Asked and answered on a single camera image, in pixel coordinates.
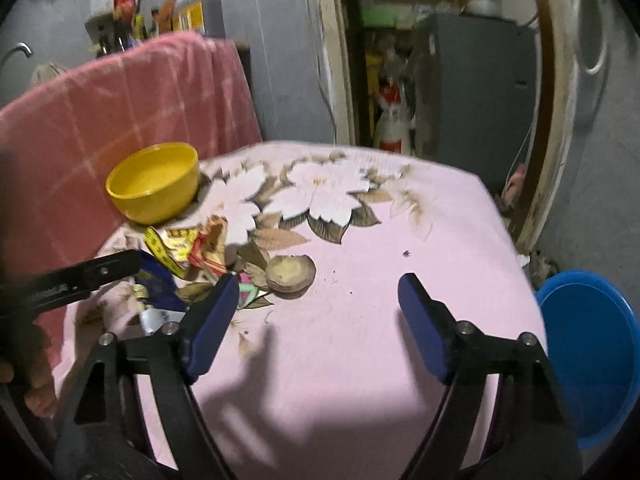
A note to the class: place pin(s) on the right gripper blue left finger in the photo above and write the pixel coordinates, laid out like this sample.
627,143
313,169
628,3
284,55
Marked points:
103,434

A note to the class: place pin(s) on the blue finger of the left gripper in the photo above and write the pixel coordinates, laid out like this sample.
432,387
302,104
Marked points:
154,285

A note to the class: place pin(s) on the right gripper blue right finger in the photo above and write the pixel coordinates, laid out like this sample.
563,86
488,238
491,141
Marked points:
530,435

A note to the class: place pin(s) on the yellow snack wrapper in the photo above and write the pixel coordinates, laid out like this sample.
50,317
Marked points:
172,248

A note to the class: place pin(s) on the red wrapper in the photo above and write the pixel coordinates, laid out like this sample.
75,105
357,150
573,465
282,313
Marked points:
208,251

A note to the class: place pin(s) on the brown round shell piece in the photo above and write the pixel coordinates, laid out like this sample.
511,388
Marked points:
290,275

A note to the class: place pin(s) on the person left hand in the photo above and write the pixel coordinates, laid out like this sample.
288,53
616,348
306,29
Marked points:
24,356

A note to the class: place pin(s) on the yellow plastic bowl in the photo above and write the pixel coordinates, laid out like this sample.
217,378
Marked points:
153,185

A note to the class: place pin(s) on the blue plastic bucket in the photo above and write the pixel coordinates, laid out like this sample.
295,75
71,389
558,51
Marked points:
593,345

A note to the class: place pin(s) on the red plaid cloth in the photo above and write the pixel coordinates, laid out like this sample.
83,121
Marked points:
60,140

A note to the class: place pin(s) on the pink floral quilted cloth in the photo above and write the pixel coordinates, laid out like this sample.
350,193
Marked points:
330,385

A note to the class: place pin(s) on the grey rag on sink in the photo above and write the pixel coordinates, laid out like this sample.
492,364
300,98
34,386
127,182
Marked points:
46,72

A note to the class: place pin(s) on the red white sack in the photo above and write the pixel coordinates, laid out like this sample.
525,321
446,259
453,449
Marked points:
392,131

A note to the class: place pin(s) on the large oil jug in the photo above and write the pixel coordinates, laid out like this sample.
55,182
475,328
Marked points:
202,16

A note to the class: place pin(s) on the green box on shelf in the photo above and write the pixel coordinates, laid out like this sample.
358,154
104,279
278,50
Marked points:
384,15

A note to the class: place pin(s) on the grey cabinet appliance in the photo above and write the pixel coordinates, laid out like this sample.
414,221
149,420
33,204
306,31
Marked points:
476,92

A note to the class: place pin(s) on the metal pot on cabinet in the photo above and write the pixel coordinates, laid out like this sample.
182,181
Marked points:
484,8

